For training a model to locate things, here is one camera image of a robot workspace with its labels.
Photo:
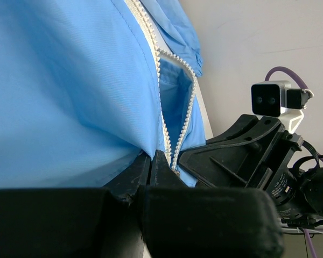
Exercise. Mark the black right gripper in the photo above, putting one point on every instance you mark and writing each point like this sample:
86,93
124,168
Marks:
250,145

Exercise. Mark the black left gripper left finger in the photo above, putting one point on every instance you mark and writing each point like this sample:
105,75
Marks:
75,222

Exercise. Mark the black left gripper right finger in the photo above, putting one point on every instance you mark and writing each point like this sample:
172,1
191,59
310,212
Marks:
180,221

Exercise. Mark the light blue zip jacket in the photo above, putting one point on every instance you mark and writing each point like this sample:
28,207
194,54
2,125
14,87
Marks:
87,86

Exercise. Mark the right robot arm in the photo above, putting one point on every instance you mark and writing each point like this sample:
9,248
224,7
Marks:
305,208

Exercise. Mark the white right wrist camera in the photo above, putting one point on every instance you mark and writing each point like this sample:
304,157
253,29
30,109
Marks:
280,100

